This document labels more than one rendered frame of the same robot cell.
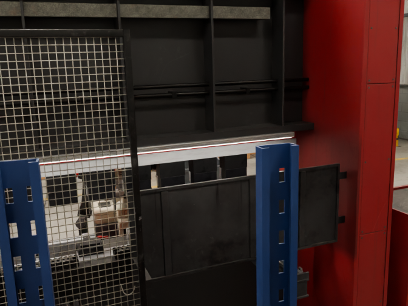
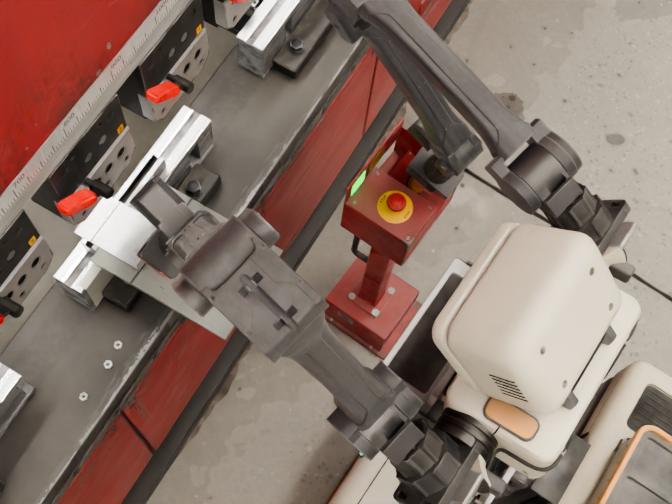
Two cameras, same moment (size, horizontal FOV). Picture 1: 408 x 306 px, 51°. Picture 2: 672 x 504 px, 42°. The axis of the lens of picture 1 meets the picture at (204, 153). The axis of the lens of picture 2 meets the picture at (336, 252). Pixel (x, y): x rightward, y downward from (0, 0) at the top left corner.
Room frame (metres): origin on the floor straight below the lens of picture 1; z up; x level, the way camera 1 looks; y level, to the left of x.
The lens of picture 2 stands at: (3.03, 0.06, 2.37)
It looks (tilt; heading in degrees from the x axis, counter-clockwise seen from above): 68 degrees down; 133
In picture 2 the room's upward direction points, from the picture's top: 9 degrees clockwise
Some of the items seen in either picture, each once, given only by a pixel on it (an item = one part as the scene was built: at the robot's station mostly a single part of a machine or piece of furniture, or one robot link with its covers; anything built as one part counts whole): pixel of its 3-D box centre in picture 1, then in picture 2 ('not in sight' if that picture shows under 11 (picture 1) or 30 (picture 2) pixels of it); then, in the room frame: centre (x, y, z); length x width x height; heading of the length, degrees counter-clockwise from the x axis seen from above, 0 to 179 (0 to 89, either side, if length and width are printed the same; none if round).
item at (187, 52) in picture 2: (136, 178); (154, 49); (2.31, 0.38, 1.26); 0.15 x 0.09 x 0.17; 111
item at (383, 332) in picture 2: not in sight; (378, 307); (2.60, 0.74, 0.06); 0.25 x 0.20 x 0.12; 16
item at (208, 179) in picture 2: not in sight; (163, 235); (2.41, 0.28, 0.89); 0.30 x 0.05 x 0.03; 111
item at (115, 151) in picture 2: (170, 174); (72, 151); (2.39, 0.20, 1.26); 0.15 x 0.09 x 0.17; 111
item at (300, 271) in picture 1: (268, 258); not in sight; (2.19, -0.34, 0.81); 0.64 x 0.08 x 0.14; 21
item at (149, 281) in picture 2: not in sight; (188, 256); (2.51, 0.27, 1.00); 0.26 x 0.18 x 0.01; 21
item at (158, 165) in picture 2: not in sight; (124, 203); (2.36, 0.24, 0.99); 0.20 x 0.03 x 0.03; 111
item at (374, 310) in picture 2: not in sight; (371, 293); (2.57, 0.74, 0.13); 0.10 x 0.10 x 0.01; 16
